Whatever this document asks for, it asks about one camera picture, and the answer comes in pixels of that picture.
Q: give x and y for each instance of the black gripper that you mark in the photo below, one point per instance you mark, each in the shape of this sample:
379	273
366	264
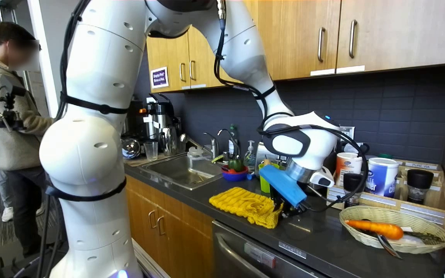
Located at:
298	203

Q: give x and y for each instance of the yellow crocheted cloth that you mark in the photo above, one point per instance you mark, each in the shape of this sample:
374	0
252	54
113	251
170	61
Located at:
243	202

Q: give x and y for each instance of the silver black coffee carafe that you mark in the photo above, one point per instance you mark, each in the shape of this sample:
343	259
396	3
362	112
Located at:
158	123

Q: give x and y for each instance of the black handheld controller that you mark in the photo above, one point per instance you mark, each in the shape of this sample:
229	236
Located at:
6	102

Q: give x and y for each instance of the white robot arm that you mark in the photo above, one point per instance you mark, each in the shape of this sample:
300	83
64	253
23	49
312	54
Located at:
93	143

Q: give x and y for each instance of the green plastic cup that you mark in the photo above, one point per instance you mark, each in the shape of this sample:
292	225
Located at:
263	185

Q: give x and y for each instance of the small black cup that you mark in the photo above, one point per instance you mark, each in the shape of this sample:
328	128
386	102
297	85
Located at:
352	182

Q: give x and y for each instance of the blue bowl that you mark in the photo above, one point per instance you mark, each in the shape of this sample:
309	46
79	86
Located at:
235	176

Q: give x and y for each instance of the pump soap bottle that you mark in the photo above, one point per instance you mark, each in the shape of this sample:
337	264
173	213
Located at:
250	152

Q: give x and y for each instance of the white orange mug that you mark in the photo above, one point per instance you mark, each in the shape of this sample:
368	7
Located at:
348	162

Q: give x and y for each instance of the green bell pepper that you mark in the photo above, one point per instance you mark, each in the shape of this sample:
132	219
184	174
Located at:
233	163

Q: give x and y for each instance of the orange carrot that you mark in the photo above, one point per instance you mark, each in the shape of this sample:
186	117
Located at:
377	228

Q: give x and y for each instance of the dish soap bottle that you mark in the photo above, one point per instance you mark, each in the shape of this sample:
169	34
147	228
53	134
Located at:
232	140

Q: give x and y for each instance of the white blue cup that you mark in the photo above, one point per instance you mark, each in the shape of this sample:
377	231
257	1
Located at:
385	177

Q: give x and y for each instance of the metal spoon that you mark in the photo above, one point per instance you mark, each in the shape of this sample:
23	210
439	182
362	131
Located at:
386	245

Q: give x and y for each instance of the chrome faucet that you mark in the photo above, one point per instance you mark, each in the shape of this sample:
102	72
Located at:
216	140

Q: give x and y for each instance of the stainless steel sink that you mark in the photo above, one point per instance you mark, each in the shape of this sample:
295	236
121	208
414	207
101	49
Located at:
181	174

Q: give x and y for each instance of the wooden lower cabinet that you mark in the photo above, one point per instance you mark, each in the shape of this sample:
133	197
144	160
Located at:
181	247

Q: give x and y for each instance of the wooden cabinet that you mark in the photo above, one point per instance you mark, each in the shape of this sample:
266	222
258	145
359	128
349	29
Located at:
284	35
181	247

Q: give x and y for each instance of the tall black cup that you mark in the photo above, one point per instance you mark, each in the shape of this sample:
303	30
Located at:
419	185

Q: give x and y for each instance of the wooden tray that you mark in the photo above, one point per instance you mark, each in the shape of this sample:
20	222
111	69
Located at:
428	210

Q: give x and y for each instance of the clear plastic cup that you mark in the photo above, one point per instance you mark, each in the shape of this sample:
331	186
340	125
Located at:
152	149

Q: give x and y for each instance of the wooden upper cabinet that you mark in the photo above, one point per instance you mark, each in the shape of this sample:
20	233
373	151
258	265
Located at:
284	35

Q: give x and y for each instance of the purple sign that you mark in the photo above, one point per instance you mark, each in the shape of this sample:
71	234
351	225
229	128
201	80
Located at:
159	77

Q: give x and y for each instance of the white shoe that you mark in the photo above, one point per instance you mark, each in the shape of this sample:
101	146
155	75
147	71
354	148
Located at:
6	214

